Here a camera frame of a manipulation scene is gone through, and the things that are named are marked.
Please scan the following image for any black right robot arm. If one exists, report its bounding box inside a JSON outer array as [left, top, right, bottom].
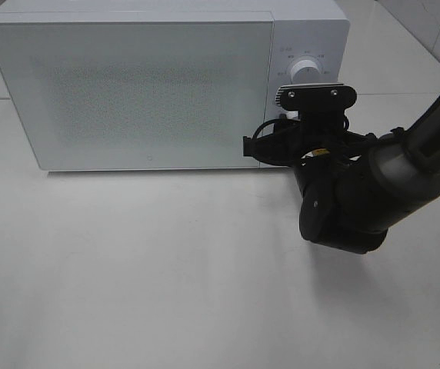
[[242, 83, 440, 254]]

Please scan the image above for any upper white power knob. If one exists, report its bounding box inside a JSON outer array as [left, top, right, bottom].
[[288, 56, 322, 85]]

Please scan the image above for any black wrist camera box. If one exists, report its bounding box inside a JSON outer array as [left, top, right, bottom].
[[275, 82, 357, 131]]

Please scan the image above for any white timer knob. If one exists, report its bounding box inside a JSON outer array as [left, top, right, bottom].
[[285, 111, 298, 120]]

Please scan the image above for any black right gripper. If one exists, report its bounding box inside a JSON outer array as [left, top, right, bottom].
[[242, 118, 376, 167]]

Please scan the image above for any white microwave oven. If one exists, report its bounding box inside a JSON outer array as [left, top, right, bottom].
[[0, 1, 350, 171]]

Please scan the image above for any white microwave door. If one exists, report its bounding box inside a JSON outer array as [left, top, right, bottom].
[[0, 20, 272, 171]]

